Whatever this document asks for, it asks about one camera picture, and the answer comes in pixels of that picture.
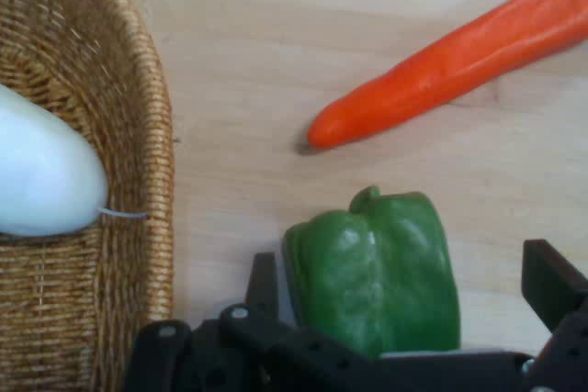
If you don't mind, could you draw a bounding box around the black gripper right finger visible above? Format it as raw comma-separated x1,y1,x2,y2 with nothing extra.
521,238,588,392

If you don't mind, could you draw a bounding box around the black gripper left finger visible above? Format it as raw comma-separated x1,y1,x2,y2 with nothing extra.
126,252,382,392

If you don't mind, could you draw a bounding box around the green bell pepper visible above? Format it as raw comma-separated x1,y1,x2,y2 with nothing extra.
282,185,462,360

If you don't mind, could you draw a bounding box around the bamboo cutting board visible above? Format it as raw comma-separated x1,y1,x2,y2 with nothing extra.
103,0,588,356

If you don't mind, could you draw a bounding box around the orange carrot with green leaves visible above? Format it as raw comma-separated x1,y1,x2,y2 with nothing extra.
306,0,588,151

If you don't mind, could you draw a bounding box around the green toy leaf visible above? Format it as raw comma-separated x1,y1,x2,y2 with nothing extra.
0,83,149,238

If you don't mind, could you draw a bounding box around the woven wicker basket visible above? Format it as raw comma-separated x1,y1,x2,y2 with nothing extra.
0,0,175,392

